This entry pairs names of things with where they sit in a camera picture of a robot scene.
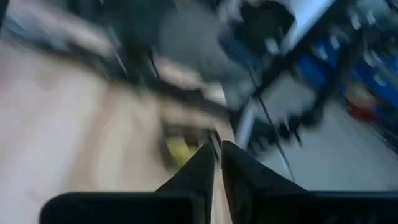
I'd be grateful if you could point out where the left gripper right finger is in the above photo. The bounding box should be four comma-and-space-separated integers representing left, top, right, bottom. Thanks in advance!
221, 140, 398, 224

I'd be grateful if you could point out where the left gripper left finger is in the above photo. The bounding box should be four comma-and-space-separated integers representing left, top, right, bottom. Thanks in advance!
40, 144, 215, 224

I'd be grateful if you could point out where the yellow wedge eraser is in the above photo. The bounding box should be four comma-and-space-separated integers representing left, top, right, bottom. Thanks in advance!
164, 136, 200, 167

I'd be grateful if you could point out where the black slotted plastic basket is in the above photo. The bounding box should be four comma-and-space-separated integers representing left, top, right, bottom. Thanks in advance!
158, 123, 224, 170

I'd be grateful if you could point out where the black aluminium table frame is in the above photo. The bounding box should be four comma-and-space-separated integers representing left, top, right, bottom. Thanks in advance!
30, 30, 343, 156

